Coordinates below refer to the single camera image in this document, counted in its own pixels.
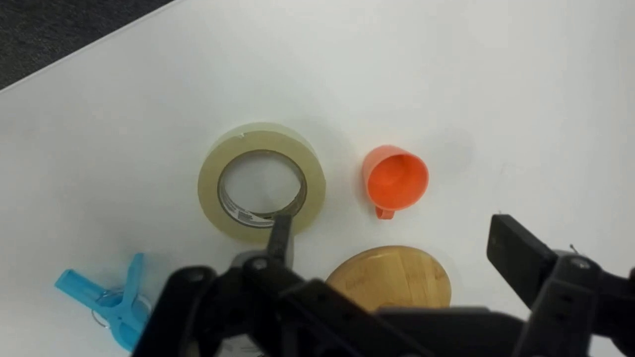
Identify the blue plastic clamp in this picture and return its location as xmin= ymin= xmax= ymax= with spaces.
xmin=56 ymin=253 xmax=151 ymax=350

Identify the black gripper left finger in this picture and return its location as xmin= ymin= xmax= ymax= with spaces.
xmin=131 ymin=211 xmax=373 ymax=357

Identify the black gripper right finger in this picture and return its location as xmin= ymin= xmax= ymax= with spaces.
xmin=486 ymin=213 xmax=635 ymax=357

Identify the wooden mug tree stand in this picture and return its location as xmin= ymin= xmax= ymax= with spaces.
xmin=327 ymin=245 xmax=453 ymax=311

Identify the orange plastic cup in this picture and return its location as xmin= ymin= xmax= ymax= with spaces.
xmin=361 ymin=144 xmax=431 ymax=219

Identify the beige masking tape roll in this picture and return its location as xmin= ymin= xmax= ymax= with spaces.
xmin=197 ymin=122 xmax=326 ymax=241

